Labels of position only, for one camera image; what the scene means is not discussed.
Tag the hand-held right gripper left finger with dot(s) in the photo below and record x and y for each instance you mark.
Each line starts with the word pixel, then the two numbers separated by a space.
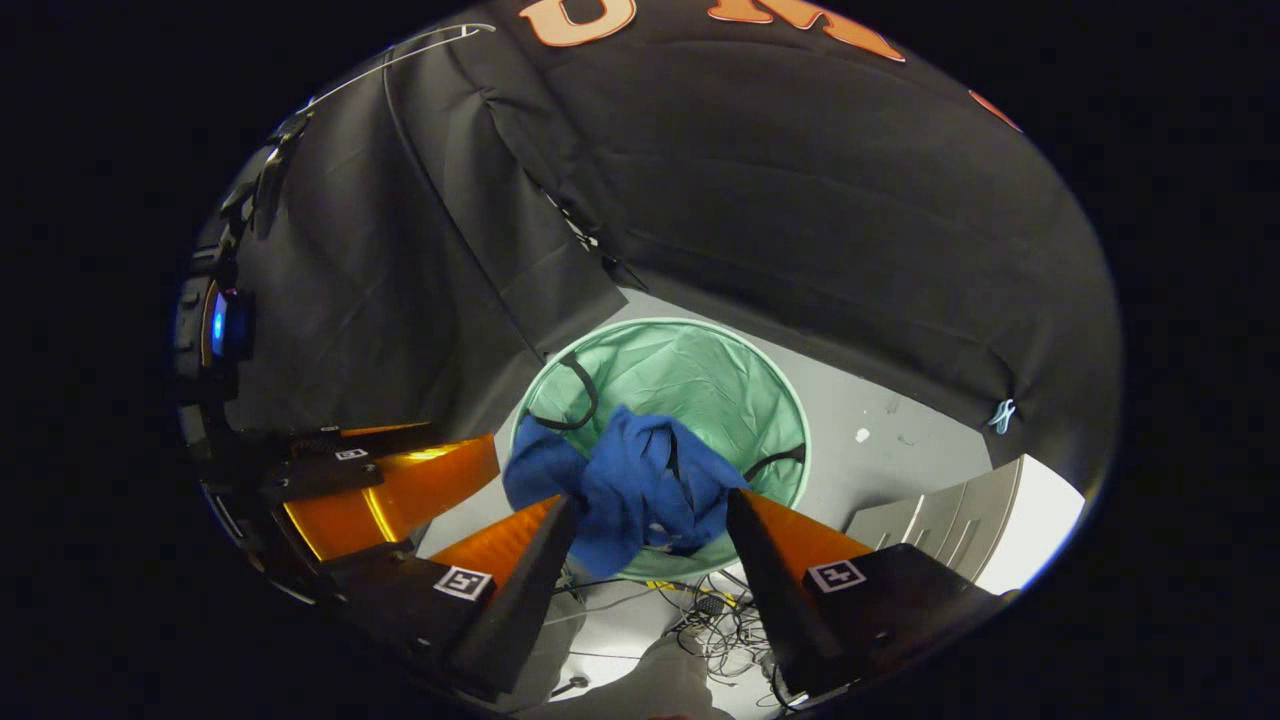
pixel 520 610

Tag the green fabric laundry hamper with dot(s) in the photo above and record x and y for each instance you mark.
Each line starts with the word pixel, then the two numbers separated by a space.
pixel 690 380

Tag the black backdrop cloth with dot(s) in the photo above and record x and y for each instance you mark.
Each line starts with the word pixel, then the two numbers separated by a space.
pixel 800 200

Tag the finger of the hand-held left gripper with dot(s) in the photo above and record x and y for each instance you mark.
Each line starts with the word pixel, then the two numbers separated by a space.
pixel 420 490
pixel 320 470

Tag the light blue cloth tie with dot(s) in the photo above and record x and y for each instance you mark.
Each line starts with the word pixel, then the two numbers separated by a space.
pixel 1002 415

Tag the grey metal cabinet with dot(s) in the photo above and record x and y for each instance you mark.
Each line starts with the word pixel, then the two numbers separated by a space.
pixel 940 520

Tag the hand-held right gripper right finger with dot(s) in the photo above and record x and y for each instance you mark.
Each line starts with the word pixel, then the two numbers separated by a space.
pixel 780 610

